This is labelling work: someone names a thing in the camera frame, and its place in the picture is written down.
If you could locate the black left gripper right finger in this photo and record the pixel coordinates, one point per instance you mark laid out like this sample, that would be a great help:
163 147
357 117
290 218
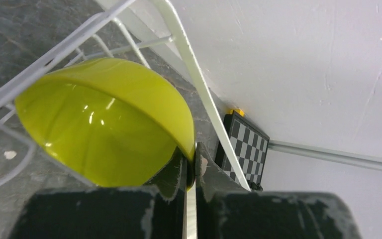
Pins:
225 210

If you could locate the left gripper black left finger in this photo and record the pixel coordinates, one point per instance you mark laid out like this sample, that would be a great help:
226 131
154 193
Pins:
154 210

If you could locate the yellow bowl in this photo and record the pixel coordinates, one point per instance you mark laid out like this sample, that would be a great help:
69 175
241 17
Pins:
113 121

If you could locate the black white chessboard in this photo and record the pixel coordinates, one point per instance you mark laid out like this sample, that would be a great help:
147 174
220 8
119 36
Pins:
250 145

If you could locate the small yellow block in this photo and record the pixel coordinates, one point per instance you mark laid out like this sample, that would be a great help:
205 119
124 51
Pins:
238 111

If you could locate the white wire dish rack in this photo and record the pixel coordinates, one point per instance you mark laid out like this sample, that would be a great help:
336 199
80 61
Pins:
104 35

